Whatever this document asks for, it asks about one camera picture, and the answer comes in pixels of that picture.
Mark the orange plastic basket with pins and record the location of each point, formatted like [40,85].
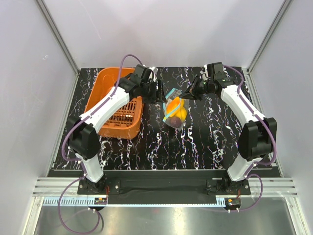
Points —
[114,117]

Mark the clear zip top bag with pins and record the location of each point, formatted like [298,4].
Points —
[170,97]

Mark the orange carrot piece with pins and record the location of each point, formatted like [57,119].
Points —
[174,106]

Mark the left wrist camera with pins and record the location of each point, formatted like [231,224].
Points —
[141,75]

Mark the right connector box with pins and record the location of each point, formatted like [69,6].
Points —
[232,203]

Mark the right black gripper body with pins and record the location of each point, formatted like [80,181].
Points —
[205,86]

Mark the yellow lemon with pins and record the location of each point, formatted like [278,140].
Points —
[182,113]

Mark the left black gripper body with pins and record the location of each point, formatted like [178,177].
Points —
[149,92]

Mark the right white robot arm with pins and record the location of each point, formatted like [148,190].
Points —
[257,138]

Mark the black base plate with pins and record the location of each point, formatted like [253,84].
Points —
[214,182]

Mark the left connector box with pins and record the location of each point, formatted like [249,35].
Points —
[101,200]

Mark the connector box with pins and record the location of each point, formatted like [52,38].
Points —
[232,203]
[101,200]

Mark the dark red plum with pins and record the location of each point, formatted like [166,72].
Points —
[175,122]

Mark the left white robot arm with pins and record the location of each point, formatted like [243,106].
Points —
[82,142]

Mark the aluminium frame rail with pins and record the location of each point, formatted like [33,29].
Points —
[271,187]

